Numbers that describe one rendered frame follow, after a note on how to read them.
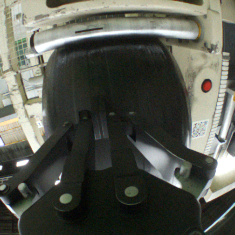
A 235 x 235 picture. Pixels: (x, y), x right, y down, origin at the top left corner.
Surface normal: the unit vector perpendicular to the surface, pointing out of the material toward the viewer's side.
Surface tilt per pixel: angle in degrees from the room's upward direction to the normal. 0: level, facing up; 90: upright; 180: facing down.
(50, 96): 119
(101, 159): 106
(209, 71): 90
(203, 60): 90
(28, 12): 90
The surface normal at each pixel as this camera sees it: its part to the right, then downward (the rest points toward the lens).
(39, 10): 0.13, 0.48
